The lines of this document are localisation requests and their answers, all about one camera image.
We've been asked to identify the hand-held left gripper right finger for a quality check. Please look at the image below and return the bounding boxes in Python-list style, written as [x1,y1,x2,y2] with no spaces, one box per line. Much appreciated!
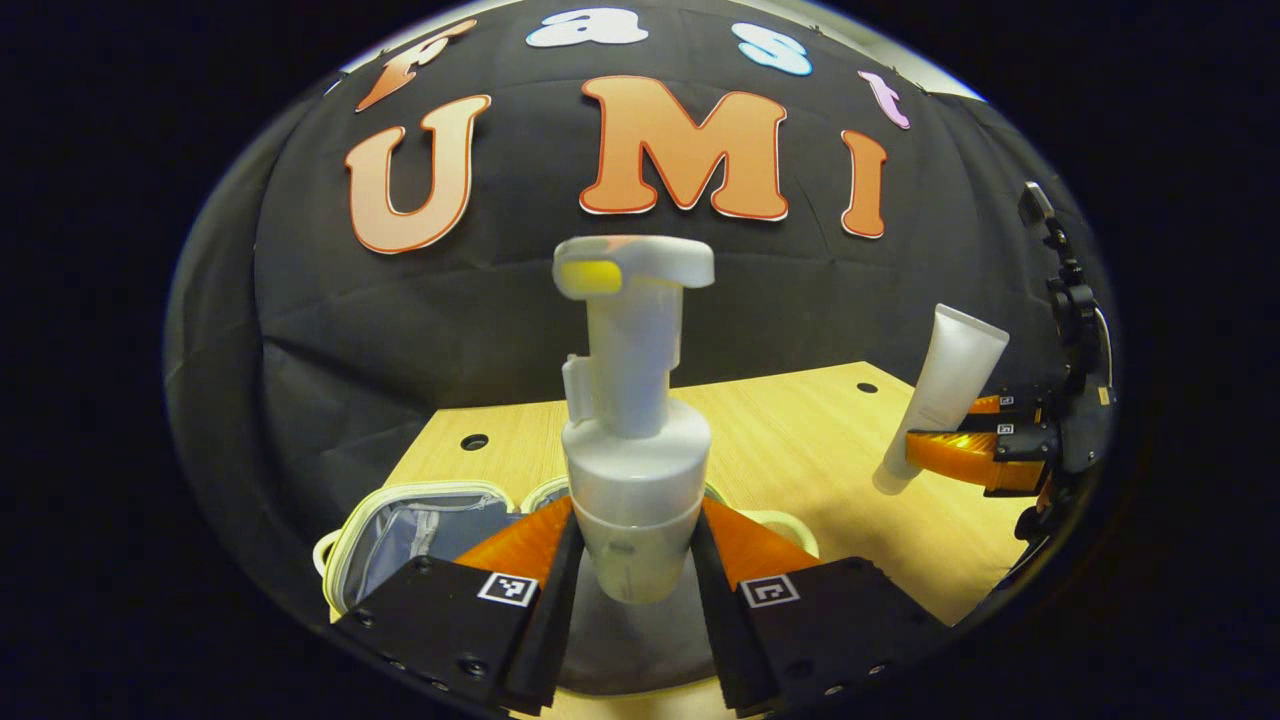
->
[688,496,953,719]

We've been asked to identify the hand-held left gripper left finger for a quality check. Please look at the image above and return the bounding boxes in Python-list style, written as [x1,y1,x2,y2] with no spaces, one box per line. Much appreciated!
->
[333,496,586,717]

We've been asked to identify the white squeeze tube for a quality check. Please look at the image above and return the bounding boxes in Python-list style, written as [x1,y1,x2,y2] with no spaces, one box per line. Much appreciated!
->
[872,303,1011,496]

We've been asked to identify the white pump bottle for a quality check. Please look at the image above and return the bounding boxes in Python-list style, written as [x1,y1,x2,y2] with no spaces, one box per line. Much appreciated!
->
[552,235,716,606]

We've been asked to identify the black backdrop cloth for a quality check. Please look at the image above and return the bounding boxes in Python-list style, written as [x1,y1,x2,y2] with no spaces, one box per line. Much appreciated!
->
[165,0,1116,621]

